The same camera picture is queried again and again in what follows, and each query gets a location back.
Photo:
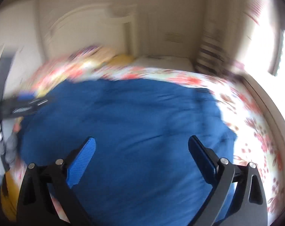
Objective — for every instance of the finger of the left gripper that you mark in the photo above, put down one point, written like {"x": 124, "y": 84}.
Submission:
{"x": 25, "y": 97}

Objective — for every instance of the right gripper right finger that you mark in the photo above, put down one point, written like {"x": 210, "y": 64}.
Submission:
{"x": 237, "y": 196}

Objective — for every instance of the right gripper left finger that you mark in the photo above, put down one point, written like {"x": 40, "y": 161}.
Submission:
{"x": 35, "y": 206}

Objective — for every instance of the blue quilted down jacket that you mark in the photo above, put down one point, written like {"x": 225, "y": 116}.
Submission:
{"x": 142, "y": 172}

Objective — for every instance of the yellow bag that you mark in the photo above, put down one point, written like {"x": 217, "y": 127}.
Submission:
{"x": 9, "y": 195}

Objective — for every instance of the white drawer cabinet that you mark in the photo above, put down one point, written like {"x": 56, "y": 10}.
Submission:
{"x": 20, "y": 36}

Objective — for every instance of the floral bed sheet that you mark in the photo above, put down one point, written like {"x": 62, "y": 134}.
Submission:
{"x": 240, "y": 112}

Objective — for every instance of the colourful patterned pillow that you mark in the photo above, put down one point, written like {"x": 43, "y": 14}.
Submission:
{"x": 99, "y": 51}

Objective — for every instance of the yellow pillow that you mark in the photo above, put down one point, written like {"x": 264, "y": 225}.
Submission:
{"x": 121, "y": 60}

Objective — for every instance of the white wooden headboard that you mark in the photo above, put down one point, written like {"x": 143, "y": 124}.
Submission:
{"x": 94, "y": 24}

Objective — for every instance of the striped curtain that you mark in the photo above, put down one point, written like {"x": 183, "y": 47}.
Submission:
{"x": 211, "y": 59}

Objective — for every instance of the white bedside table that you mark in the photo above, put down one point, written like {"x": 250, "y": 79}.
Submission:
{"x": 165, "y": 62}

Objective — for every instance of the wall socket plate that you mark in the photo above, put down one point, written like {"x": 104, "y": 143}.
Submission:
{"x": 173, "y": 37}

